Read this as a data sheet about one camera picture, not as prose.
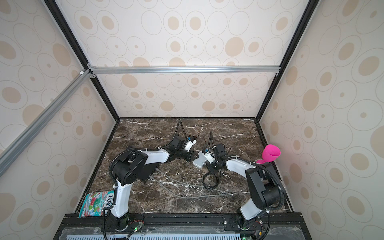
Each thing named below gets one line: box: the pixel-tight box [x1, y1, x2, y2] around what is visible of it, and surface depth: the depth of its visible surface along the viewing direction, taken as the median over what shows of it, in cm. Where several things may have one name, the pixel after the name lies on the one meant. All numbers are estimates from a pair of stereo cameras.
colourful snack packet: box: [78, 190, 114, 218], surface depth 79 cm
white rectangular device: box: [192, 151, 207, 169], surface depth 95 cm
